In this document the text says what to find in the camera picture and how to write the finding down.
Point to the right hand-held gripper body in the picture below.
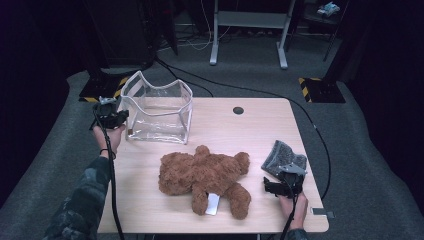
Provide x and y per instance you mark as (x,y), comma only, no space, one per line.
(298,185)

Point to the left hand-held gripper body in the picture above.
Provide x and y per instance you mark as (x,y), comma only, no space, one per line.
(106,116)

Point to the clear plastic bag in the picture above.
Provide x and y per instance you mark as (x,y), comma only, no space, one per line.
(156,126)

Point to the brown teddy bear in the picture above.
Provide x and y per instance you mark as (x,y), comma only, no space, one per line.
(203,176)

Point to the person's left hand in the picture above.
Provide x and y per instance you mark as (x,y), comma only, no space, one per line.
(115,138)

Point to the person's right hand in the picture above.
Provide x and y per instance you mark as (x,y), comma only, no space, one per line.
(300,213)

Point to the black striped-edge stand base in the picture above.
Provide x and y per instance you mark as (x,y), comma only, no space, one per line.
(96,88)
(323,91)

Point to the black wristband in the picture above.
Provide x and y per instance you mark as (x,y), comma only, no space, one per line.
(104,151)

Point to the grey floor tape strip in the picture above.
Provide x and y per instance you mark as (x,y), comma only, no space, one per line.
(321,211)

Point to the black cabinet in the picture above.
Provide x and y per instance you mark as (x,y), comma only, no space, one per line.
(123,33)

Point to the black metal rack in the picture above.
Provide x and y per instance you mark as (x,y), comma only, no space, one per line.
(313,18)

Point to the blue and white packet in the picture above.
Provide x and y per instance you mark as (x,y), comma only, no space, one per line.
(328,8)

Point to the white metal desk frame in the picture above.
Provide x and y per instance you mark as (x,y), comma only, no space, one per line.
(250,20)

